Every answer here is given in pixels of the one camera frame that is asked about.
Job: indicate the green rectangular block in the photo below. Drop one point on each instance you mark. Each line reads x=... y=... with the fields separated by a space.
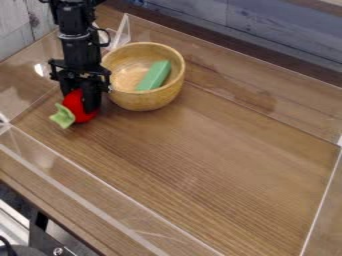
x=155 y=76

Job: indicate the red plush strawberry toy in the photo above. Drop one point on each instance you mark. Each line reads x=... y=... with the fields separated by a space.
x=71 y=112

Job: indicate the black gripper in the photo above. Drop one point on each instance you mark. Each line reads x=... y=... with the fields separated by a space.
x=79 y=69

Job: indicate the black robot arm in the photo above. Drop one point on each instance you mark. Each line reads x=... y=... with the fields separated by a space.
x=73 y=16

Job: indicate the clear acrylic tray wall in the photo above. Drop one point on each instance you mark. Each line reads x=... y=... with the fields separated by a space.
x=216 y=176

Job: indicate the wooden bowl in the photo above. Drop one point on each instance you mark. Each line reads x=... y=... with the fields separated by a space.
x=128 y=63

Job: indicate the clear acrylic corner bracket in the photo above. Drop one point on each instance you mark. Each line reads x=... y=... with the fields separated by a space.
x=113 y=38

